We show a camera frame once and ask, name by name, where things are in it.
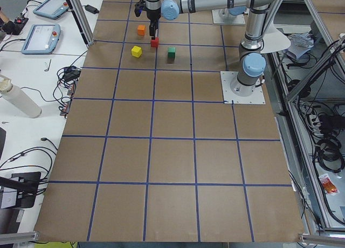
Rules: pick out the near blue teach pendant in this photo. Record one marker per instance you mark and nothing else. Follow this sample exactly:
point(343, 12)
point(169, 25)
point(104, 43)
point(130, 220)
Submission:
point(41, 39)

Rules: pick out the black power adapter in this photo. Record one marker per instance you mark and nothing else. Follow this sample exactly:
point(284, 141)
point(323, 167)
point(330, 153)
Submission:
point(91, 9)

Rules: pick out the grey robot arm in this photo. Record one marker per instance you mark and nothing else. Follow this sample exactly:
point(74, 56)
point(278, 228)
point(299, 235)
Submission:
point(256, 15)

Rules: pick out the red snack packet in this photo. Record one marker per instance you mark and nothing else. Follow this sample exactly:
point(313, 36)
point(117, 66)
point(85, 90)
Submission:
point(328, 185)

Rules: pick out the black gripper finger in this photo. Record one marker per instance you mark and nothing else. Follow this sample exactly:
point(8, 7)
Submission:
point(155, 29)
point(152, 29)

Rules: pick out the black camera stand base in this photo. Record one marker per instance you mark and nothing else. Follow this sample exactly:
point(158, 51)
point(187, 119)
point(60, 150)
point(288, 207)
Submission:
point(20, 190)

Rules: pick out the red wooden block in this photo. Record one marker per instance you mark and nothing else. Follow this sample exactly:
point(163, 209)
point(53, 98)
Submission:
point(154, 42)

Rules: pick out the green wooden block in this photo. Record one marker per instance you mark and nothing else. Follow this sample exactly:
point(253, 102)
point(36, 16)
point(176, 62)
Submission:
point(171, 52)

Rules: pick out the orange wooden block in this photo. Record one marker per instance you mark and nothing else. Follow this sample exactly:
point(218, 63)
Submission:
point(141, 30)

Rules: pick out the blue teach pendant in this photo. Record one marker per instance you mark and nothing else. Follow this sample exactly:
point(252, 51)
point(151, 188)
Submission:
point(51, 9)
point(41, 39)

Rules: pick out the far blue teach pendant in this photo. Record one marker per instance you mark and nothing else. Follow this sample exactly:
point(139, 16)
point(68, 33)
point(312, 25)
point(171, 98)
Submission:
point(51, 9)

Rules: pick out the yellow wooden block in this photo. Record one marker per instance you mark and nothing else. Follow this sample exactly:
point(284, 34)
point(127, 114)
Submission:
point(136, 51)

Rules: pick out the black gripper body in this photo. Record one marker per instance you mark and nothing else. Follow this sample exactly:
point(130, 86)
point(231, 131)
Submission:
point(152, 15)

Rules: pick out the white cylindrical bottle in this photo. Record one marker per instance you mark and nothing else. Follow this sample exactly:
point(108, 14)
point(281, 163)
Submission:
point(15, 95)

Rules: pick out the white paper sheet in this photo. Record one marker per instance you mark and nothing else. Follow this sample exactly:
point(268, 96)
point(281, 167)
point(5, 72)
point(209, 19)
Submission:
point(274, 40)

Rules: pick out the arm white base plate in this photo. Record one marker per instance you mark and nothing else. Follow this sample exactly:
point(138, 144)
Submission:
point(234, 16)
point(236, 93)

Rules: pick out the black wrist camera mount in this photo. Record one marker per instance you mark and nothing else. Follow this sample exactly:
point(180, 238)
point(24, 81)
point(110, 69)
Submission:
point(139, 7)

